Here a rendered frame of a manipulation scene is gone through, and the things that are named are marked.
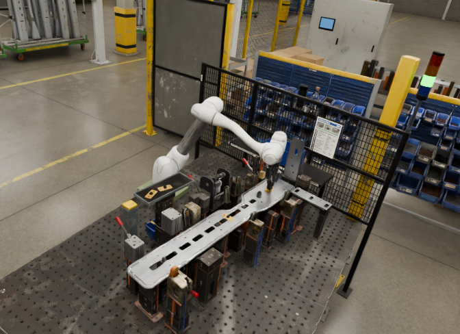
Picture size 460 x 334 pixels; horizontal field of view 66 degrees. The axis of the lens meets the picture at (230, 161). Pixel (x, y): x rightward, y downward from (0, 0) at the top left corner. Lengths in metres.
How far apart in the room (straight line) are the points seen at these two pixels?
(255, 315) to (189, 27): 3.46
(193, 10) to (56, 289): 3.38
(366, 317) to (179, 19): 3.77
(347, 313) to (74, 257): 2.16
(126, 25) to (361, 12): 5.50
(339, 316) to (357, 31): 6.65
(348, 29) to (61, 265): 7.63
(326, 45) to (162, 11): 4.93
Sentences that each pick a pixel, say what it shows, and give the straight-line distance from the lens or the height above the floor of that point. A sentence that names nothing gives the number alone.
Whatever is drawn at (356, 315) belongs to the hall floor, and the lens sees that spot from 3.35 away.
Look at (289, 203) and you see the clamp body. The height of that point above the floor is 1.04.
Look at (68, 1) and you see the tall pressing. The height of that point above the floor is 1.13.
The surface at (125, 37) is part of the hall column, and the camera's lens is 9.77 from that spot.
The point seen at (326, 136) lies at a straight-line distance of 2.86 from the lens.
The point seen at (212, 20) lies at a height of 1.79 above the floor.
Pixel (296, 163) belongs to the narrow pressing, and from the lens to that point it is 2.71.
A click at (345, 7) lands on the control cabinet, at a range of 8.77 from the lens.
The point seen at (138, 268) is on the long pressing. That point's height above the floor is 1.00.
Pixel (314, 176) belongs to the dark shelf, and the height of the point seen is 1.03.
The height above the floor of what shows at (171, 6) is 1.84.
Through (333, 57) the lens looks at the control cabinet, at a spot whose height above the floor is 0.74.
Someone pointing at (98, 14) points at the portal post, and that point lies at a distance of 8.87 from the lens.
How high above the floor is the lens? 2.40
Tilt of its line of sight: 29 degrees down
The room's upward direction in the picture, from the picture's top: 8 degrees clockwise
